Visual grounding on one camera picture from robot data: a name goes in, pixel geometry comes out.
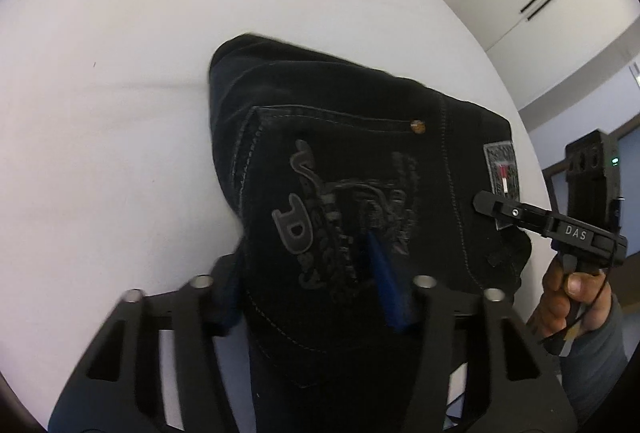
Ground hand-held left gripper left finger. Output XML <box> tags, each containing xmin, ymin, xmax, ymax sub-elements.
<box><xmin>47</xmin><ymin>253</ymin><xmax>246</xmax><ymax>433</ymax></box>

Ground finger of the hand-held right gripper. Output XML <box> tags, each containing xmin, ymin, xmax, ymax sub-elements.
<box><xmin>472</xmin><ymin>190</ymin><xmax>556</xmax><ymax>239</ymax></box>

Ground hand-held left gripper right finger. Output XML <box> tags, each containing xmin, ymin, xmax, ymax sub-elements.
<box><xmin>362</xmin><ymin>233</ymin><xmax>581</xmax><ymax>433</ymax></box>

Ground black pants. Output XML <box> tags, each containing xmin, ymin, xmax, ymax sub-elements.
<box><xmin>206</xmin><ymin>33</ymin><xmax>532</xmax><ymax>433</ymax></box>

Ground person's right hand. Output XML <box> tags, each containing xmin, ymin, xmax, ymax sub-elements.
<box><xmin>527</xmin><ymin>255</ymin><xmax>613</xmax><ymax>349</ymax></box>

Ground white bed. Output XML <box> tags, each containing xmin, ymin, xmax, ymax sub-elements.
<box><xmin>0</xmin><ymin>0</ymin><xmax>553</xmax><ymax>433</ymax></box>

